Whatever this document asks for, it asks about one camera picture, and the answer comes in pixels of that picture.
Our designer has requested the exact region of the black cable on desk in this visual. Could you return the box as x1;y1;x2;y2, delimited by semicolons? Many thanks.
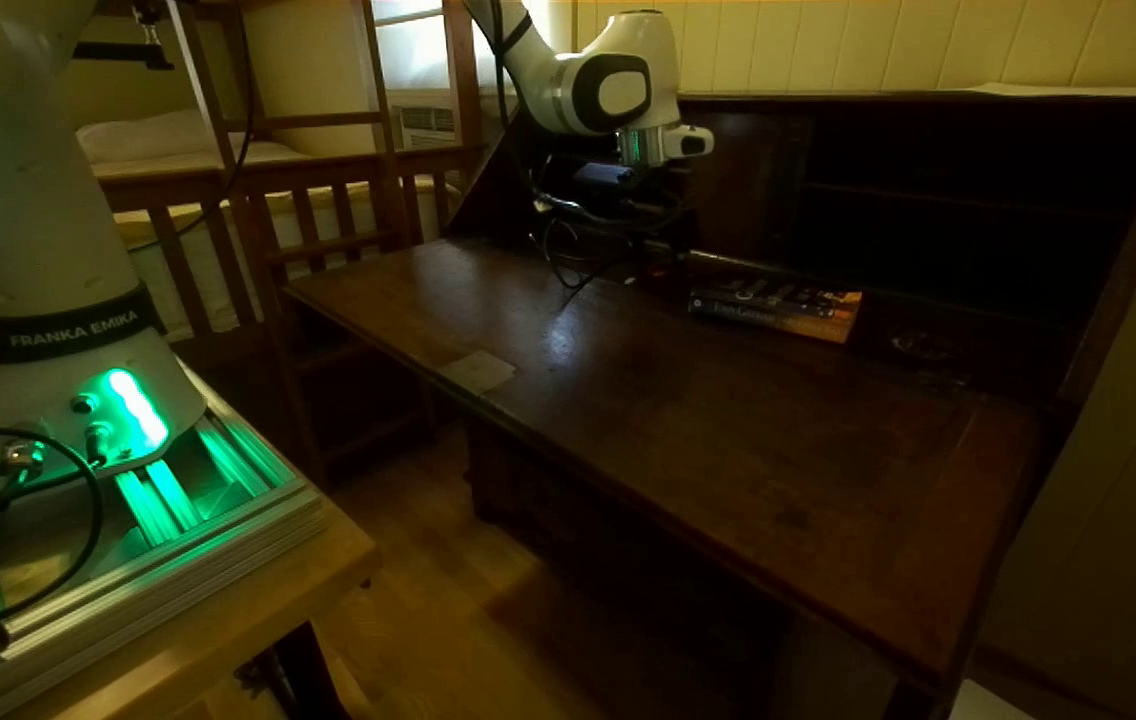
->
521;156;622;337

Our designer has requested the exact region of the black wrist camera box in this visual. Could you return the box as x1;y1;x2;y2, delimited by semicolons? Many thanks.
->
572;160;689;200

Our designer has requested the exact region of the wooden bed frame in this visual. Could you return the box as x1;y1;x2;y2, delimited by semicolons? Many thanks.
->
73;0;479;337

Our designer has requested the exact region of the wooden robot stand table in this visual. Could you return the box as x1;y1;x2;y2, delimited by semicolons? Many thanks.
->
19;503;376;720

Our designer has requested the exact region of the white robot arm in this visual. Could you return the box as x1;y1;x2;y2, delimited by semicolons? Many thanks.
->
0;0;711;466

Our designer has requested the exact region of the aluminium robot mounting plate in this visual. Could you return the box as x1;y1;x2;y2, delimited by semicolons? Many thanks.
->
0;369;310;717

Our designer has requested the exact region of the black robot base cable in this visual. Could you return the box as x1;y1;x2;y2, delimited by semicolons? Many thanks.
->
0;234;107;655

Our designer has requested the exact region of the dark wooden chair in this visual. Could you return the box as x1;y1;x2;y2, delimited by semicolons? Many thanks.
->
231;147;475;481

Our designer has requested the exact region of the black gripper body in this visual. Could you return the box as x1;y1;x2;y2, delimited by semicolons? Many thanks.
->
579;193;699;269

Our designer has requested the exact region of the small white paper piece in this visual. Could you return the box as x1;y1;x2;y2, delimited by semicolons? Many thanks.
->
443;350;515;391

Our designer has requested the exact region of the dark wooden secretary desk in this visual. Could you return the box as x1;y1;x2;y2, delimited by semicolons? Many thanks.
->
292;92;1136;720

